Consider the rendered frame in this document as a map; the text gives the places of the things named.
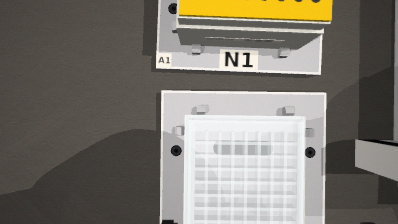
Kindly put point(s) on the white rectangular mounting plate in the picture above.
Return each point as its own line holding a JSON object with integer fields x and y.
{"x": 176, "y": 104}

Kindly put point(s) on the clear multiwell plate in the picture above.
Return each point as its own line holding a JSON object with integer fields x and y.
{"x": 244, "y": 169}

